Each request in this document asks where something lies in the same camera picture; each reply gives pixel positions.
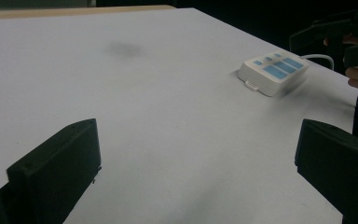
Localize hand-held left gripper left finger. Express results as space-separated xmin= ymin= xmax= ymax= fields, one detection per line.
xmin=6 ymin=118 xmax=103 ymax=224

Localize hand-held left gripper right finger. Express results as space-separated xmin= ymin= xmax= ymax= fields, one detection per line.
xmin=294 ymin=119 xmax=358 ymax=224

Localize white power strip blue sockets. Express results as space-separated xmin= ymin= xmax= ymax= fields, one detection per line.
xmin=237 ymin=49 xmax=310 ymax=98

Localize white power cable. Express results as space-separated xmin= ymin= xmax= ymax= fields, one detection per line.
xmin=300 ymin=53 xmax=336 ymax=71

